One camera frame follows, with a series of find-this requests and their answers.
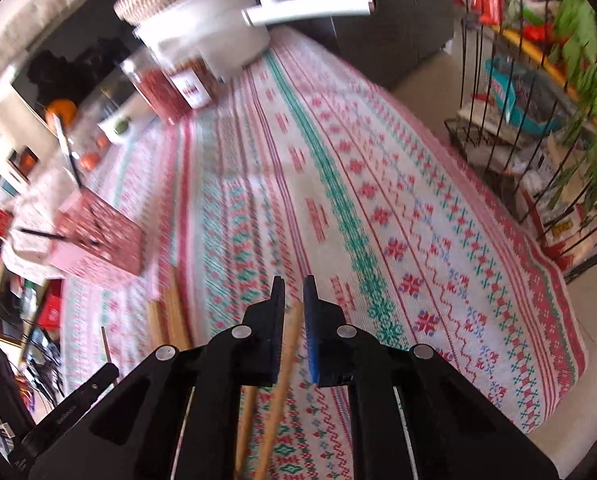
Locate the tall red-filled jar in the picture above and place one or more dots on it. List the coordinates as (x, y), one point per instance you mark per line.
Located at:
(154, 85)

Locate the black wire rack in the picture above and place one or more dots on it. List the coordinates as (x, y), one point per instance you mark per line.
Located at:
(515, 108)

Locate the white bowl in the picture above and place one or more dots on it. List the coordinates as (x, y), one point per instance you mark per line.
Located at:
(130, 119)

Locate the white rice cooker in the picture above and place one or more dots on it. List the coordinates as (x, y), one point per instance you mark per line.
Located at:
(214, 28)

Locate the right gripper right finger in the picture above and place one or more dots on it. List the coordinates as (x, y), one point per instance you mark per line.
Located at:
(413, 416)

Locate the glass jar with tomatoes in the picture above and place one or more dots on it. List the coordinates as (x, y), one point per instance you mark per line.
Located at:
(88, 142)

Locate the orange fruit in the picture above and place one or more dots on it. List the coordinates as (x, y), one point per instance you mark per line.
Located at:
(64, 109)

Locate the white cling film dispenser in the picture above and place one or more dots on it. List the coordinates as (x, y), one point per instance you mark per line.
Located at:
(271, 12)

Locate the green vegetables bunch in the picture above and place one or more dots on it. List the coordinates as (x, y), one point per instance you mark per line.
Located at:
(575, 25)

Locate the patterned tablecloth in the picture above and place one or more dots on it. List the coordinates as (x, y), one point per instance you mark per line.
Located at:
(305, 168)

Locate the short labelled jar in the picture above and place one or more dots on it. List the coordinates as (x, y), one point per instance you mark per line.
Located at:
(195, 82)

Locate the wooden chopstick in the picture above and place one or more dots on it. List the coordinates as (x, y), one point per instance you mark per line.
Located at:
(157, 328)
(245, 429)
(177, 326)
(290, 341)

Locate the black chopstick gold band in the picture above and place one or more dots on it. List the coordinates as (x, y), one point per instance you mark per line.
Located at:
(66, 151)

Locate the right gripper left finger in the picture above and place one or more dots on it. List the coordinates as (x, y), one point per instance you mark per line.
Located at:
(175, 415)

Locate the pink perforated utensil holder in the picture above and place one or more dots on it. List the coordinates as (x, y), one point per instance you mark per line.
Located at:
(97, 242)

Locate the red cardboard box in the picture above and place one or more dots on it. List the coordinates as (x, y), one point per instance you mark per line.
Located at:
(50, 313)

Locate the grey refrigerator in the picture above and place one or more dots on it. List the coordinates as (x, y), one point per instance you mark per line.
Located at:
(389, 43)

